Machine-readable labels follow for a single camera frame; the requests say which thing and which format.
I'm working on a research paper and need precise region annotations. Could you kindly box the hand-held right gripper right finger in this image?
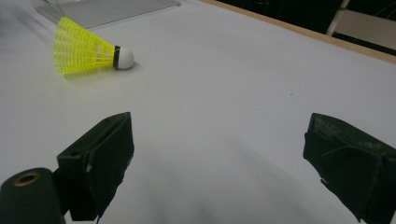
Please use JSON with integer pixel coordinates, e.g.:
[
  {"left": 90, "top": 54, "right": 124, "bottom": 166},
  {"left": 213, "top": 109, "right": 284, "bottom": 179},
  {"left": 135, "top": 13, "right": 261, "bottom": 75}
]
[{"left": 303, "top": 112, "right": 396, "bottom": 224}]

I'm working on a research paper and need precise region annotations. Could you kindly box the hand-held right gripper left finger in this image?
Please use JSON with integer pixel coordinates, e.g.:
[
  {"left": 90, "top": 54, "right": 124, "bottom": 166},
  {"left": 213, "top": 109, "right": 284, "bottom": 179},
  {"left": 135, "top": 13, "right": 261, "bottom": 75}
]
[{"left": 56, "top": 111, "right": 135, "bottom": 222}]

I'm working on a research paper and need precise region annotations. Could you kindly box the yellow plastic shuttlecock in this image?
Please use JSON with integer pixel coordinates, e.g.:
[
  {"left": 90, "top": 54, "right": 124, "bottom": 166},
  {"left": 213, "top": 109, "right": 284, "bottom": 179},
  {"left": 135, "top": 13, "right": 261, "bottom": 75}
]
[{"left": 52, "top": 16, "right": 135, "bottom": 76}]

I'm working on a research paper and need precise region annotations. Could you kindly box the clear acrylic tray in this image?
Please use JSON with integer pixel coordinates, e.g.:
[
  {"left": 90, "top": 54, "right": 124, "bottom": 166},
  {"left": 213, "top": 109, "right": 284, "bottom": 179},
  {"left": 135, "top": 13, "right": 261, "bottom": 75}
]
[{"left": 30, "top": 0, "right": 181, "bottom": 30}]

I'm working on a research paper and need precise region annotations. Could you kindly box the white metal stand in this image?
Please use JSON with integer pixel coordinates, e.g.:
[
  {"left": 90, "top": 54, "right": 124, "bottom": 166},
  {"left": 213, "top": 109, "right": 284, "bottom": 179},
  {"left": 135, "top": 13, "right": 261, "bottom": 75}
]
[{"left": 325, "top": 0, "right": 352, "bottom": 36}]

